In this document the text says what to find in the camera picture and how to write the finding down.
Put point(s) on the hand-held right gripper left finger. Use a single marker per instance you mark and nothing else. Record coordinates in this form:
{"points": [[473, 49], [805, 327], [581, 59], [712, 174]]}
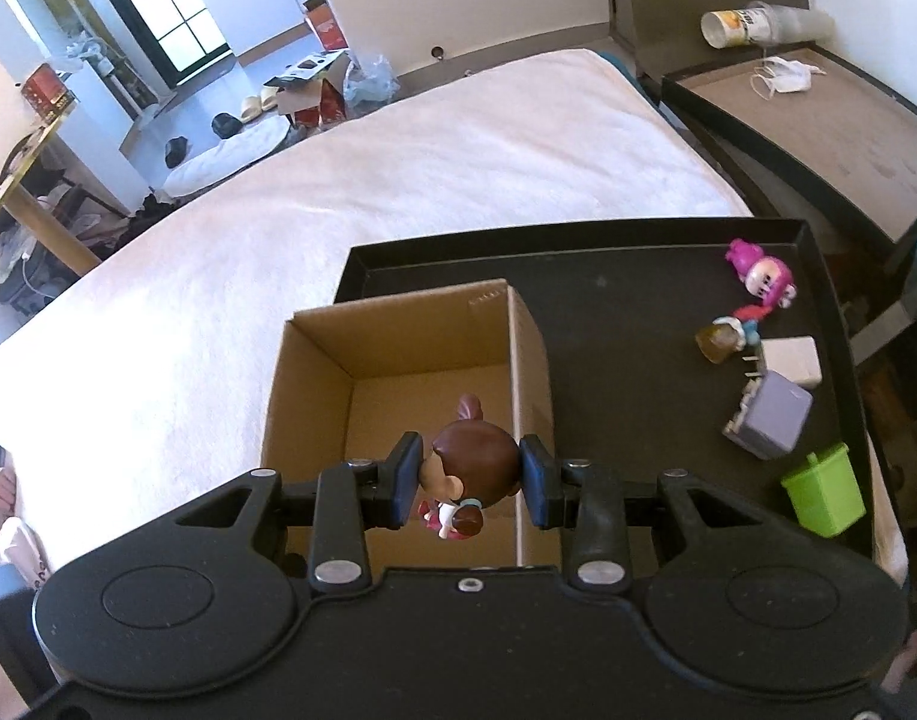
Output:
{"points": [[407, 480]]}

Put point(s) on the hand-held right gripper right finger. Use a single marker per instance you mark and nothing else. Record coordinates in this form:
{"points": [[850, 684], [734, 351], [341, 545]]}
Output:
{"points": [[536, 481]]}

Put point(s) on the brown-haired toy figurine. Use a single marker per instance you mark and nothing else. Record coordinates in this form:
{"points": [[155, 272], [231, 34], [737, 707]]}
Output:
{"points": [[473, 457]]}

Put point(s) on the black shallow tray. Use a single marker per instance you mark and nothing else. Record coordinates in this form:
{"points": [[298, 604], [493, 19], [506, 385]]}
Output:
{"points": [[638, 330]]}

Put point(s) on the purple cube charger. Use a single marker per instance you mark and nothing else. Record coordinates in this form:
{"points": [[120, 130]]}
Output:
{"points": [[777, 412]]}

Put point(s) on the white plug charger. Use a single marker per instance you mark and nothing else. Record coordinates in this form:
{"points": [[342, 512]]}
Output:
{"points": [[792, 360]]}

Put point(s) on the green toy box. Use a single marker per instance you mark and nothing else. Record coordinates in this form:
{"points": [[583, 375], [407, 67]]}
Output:
{"points": [[825, 491]]}

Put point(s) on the pink-haired toy figurine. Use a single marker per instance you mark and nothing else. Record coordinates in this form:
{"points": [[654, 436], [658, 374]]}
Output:
{"points": [[762, 274]]}

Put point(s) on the white floor rug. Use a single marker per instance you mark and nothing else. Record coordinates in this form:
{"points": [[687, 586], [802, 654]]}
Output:
{"points": [[226, 157]]}

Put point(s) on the black slipper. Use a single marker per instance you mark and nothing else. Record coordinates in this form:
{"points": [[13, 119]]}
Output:
{"points": [[177, 152], [226, 125]]}

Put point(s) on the pink printed clothing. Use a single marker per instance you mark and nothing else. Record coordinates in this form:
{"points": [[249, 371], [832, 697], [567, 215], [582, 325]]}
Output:
{"points": [[12, 532]]}

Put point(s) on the clear plastic bag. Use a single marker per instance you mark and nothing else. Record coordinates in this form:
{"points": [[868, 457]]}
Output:
{"points": [[368, 79]]}

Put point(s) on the beige slipper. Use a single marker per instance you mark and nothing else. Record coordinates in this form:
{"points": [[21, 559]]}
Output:
{"points": [[267, 99], [248, 109]]}

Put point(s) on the torn cardboard box with papers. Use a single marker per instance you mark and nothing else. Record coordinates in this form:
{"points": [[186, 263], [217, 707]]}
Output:
{"points": [[304, 86]]}

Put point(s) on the brown-topped black nightstand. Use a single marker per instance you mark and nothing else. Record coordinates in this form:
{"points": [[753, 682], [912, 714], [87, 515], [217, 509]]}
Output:
{"points": [[825, 142]]}

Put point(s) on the yellow wooden table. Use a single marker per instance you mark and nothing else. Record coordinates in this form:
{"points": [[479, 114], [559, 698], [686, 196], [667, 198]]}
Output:
{"points": [[31, 217]]}

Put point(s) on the orange-red cardboard box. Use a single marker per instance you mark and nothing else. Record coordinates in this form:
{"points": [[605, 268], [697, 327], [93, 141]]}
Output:
{"points": [[327, 22]]}

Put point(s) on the white face mask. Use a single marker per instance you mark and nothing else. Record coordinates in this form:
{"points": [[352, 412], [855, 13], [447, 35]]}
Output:
{"points": [[788, 79]]}

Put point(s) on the printed paper cup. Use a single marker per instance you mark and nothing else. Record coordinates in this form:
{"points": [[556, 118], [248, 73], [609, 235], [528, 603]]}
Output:
{"points": [[732, 26]]}

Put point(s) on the stack of clear plastic cups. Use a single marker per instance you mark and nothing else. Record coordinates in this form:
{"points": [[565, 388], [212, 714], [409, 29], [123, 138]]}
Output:
{"points": [[799, 21]]}

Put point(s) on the red gift box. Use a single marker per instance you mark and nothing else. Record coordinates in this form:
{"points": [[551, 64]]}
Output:
{"points": [[46, 90]]}

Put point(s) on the black-framed glass door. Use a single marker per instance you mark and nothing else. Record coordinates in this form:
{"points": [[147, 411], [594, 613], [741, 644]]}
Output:
{"points": [[162, 7]]}

